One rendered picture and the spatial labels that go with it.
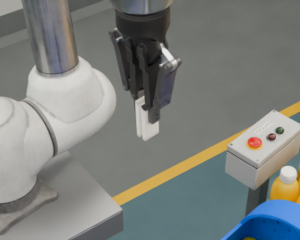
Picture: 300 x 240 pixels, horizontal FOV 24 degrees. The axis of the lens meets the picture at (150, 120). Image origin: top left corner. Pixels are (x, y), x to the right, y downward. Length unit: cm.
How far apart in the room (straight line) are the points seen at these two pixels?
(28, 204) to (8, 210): 5
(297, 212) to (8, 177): 63
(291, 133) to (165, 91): 90
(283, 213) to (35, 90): 61
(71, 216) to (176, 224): 143
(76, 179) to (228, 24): 268
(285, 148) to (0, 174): 74
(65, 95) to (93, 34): 261
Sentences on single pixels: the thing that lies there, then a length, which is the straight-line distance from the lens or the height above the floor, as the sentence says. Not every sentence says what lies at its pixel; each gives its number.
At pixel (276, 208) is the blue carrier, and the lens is 149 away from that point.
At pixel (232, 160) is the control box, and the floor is 106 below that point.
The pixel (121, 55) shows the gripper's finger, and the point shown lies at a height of 172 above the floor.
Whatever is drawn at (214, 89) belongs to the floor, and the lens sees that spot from 375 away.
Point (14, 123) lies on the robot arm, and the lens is 153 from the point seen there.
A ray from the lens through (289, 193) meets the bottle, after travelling 174.
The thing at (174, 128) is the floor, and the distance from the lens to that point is 349.
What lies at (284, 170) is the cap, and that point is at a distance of 173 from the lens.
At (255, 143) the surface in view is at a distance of 179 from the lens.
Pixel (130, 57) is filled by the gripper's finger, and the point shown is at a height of 173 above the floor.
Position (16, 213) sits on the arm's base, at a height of 109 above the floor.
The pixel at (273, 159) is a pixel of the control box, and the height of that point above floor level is 107.
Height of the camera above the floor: 231
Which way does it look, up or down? 41 degrees down
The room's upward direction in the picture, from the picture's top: straight up
